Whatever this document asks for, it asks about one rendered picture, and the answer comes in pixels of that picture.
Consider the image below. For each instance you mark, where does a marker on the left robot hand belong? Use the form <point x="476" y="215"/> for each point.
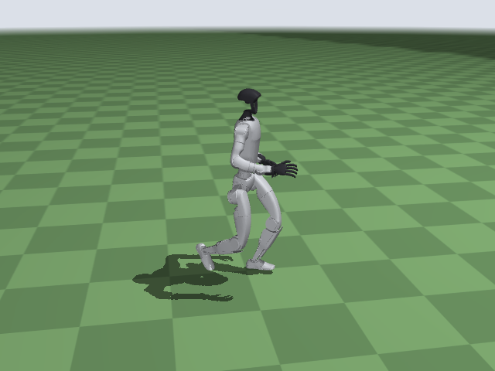
<point x="266" y="162"/>

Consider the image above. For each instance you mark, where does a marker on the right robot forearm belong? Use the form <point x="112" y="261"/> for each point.
<point x="248" y="166"/>

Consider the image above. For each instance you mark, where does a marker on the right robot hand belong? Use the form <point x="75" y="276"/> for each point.
<point x="281" y="169"/>

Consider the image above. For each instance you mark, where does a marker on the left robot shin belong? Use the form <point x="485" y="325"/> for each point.
<point x="266" y="240"/>

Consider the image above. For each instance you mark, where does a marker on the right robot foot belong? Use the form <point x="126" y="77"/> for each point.
<point x="206" y="259"/>

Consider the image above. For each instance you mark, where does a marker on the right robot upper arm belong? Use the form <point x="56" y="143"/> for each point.
<point x="241" y="133"/>

